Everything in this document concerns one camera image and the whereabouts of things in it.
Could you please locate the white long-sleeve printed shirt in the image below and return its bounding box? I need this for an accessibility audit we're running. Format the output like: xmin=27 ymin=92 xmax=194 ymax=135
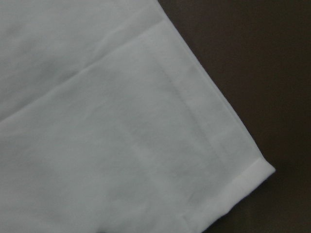
xmin=0 ymin=0 xmax=275 ymax=233

